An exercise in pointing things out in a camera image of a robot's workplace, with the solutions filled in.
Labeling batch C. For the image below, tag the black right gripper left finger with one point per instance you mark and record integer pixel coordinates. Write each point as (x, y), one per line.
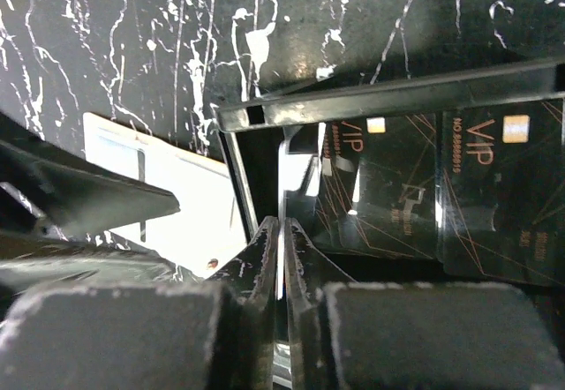
(217, 333)

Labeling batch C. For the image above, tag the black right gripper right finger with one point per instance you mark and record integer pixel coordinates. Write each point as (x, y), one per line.
(418, 335)

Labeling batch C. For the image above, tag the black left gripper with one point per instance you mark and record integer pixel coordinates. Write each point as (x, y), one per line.
(49, 197)

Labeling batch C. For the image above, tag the beige leather card holder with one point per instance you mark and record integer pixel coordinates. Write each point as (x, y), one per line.
(207, 232)

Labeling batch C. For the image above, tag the black plastic card box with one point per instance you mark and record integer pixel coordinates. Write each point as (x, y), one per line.
(259, 126)

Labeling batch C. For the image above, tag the stack of black cards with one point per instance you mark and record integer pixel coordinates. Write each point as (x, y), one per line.
(479, 190)

